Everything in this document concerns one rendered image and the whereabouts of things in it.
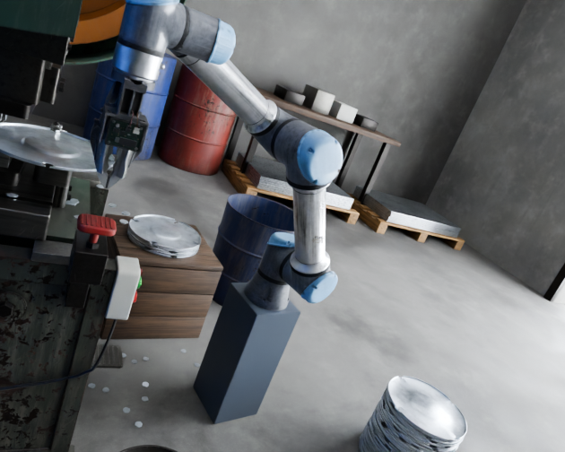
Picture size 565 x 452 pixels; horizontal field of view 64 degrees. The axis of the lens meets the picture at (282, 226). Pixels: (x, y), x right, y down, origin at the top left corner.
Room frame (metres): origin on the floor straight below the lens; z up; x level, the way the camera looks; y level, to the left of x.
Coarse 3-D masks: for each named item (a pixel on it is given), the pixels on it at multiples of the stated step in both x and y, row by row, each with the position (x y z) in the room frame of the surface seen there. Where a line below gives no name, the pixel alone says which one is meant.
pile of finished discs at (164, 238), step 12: (144, 216) 1.74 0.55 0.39; (156, 216) 1.78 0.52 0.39; (132, 228) 1.59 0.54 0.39; (144, 228) 1.63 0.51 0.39; (156, 228) 1.66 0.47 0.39; (168, 228) 1.70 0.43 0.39; (180, 228) 1.76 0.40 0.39; (192, 228) 1.79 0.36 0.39; (132, 240) 1.55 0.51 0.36; (144, 240) 1.53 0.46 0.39; (156, 240) 1.56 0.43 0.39; (168, 240) 1.60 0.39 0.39; (180, 240) 1.64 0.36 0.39; (192, 240) 1.68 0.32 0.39; (156, 252) 1.53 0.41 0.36; (168, 252) 1.54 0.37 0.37; (180, 252) 1.58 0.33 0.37; (192, 252) 1.62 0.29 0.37
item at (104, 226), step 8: (80, 216) 0.78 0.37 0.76; (88, 216) 0.79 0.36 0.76; (96, 216) 0.80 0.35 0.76; (80, 224) 0.75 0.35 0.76; (88, 224) 0.76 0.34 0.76; (96, 224) 0.77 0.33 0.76; (104, 224) 0.79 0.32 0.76; (112, 224) 0.80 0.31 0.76; (88, 232) 0.76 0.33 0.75; (96, 232) 0.76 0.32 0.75; (104, 232) 0.77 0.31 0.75; (112, 232) 0.78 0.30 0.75; (96, 240) 0.79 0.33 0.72
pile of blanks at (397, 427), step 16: (384, 400) 1.38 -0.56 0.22; (384, 416) 1.32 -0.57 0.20; (400, 416) 1.29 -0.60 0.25; (368, 432) 1.36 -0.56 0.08; (384, 432) 1.30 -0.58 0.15; (400, 432) 1.26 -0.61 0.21; (416, 432) 1.24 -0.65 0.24; (368, 448) 1.32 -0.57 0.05; (384, 448) 1.27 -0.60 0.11; (400, 448) 1.25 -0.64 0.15; (416, 448) 1.23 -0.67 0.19; (432, 448) 1.24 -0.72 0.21; (448, 448) 1.25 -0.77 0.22
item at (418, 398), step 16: (400, 384) 1.45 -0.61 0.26; (416, 384) 1.49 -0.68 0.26; (400, 400) 1.35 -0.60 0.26; (416, 400) 1.38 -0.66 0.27; (432, 400) 1.41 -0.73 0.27; (448, 400) 1.46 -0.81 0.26; (416, 416) 1.30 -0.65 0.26; (432, 416) 1.32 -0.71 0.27; (448, 416) 1.37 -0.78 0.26; (432, 432) 1.25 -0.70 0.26; (448, 432) 1.28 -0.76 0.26; (464, 432) 1.31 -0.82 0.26
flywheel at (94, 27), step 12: (84, 0) 1.35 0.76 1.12; (96, 0) 1.36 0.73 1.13; (108, 0) 1.38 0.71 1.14; (120, 0) 1.39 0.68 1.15; (84, 12) 1.35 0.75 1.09; (96, 12) 1.36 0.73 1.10; (108, 12) 1.35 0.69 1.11; (120, 12) 1.36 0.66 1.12; (84, 24) 1.32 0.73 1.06; (96, 24) 1.34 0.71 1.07; (108, 24) 1.35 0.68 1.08; (120, 24) 1.37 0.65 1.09; (84, 36) 1.33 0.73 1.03; (96, 36) 1.34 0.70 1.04; (108, 36) 1.35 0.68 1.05
